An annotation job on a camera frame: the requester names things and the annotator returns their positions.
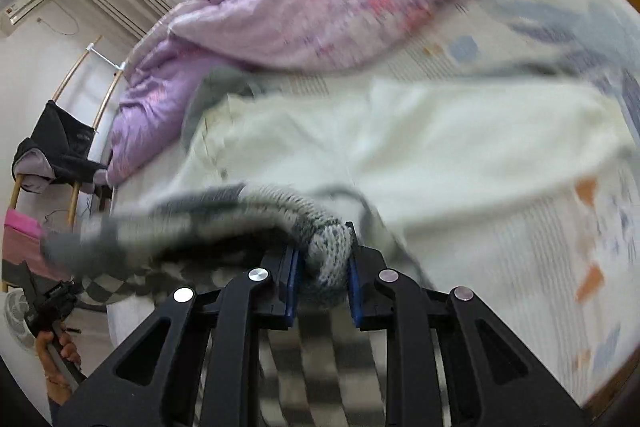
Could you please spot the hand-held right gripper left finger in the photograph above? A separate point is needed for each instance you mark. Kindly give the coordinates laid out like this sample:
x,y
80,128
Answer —
x,y
292,292

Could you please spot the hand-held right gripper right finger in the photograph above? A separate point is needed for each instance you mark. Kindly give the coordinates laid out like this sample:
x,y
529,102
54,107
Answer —
x,y
355,294

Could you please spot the wooden chair with clothes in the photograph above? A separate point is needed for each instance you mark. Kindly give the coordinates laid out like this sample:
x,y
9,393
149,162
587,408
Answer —
x,y
107,97

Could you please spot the person's left hand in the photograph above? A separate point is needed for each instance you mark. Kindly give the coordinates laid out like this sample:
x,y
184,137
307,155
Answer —
x,y
50,364

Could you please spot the white floor fan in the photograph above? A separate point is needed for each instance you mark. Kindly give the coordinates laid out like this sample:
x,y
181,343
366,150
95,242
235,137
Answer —
x,y
17,317

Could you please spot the pink cloth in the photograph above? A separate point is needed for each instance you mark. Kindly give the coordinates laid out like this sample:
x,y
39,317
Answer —
x,y
20,232

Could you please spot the bed with patterned sheet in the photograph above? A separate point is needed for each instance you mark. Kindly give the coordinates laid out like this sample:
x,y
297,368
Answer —
x,y
500,282

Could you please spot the dark jacket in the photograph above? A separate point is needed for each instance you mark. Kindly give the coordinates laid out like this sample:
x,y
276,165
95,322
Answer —
x,y
65,142

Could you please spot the cream white garment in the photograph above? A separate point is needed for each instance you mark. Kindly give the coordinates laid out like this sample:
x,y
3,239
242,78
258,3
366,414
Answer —
x,y
450,147

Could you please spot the white air conditioner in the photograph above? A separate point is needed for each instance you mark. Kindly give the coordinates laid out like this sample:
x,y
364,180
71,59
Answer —
x,y
25,4

